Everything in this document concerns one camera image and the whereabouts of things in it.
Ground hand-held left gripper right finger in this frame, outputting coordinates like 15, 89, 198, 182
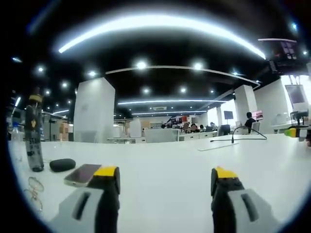
210, 166, 280, 233

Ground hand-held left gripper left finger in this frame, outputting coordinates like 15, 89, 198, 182
50, 166, 121, 233

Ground black data cable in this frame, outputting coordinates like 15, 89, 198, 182
209, 126, 268, 144

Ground black desk monitor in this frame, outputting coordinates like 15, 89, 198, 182
218, 124, 232, 137

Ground white desk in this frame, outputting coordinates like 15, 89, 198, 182
7, 132, 311, 233

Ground smartphone with dark screen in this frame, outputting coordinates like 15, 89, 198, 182
63, 164, 103, 188

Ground black oval case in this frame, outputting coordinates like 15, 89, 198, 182
49, 158, 77, 173

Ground thin-rimmed eyeglasses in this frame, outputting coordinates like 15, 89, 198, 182
23, 176, 45, 212

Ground hanging ceiling screen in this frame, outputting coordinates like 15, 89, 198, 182
258, 37, 299, 62

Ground dark tall water bottle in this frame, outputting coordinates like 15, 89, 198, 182
25, 86, 45, 173

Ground long ceiling light strip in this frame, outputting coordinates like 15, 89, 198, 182
58, 14, 267, 60

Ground wall-mounted monitor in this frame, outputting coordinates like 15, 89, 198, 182
285, 84, 307, 110

